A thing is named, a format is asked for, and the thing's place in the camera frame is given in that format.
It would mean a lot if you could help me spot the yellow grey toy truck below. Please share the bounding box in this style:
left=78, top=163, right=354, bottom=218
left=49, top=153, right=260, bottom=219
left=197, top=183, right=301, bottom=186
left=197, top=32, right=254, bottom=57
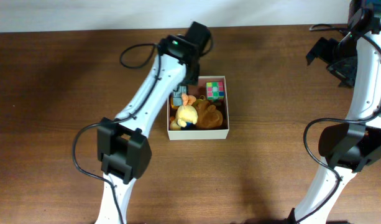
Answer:
left=170, top=85, right=188, bottom=110

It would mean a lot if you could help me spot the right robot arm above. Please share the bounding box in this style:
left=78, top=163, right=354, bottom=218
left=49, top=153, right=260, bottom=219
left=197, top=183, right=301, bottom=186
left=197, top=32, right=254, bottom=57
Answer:
left=285, top=1, right=381, bottom=223

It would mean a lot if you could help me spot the multicoloured puzzle cube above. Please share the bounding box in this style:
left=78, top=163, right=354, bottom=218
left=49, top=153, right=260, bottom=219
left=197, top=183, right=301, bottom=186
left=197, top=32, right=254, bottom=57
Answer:
left=206, top=82, right=225, bottom=101

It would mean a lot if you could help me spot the white cardboard box red interior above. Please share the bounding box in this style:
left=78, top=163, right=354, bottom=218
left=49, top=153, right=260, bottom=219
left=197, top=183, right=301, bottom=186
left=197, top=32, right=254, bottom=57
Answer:
left=166, top=76, right=230, bottom=141

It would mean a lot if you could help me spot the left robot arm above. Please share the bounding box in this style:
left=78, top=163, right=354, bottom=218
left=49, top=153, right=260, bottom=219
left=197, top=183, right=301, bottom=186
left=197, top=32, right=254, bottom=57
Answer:
left=97, top=22, right=211, bottom=223

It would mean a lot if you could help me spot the yellow plush rabbit toy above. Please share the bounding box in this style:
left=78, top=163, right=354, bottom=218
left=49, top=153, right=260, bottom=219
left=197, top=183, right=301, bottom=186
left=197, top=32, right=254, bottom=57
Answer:
left=169, top=93, right=198, bottom=131

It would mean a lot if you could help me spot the brown plush toy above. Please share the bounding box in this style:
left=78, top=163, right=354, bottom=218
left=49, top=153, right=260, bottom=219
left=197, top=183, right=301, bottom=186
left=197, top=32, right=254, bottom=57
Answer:
left=193, top=99, right=224, bottom=129

